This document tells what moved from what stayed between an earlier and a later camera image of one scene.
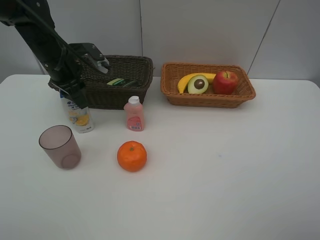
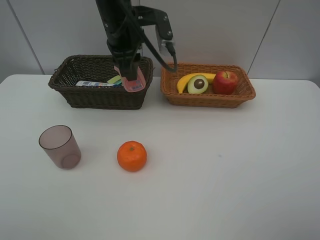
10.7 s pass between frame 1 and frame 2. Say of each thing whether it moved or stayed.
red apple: stayed
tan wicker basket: stayed
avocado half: stayed
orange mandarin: stayed
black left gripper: moved
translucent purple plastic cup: stayed
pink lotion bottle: moved
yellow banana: stayed
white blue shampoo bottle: moved
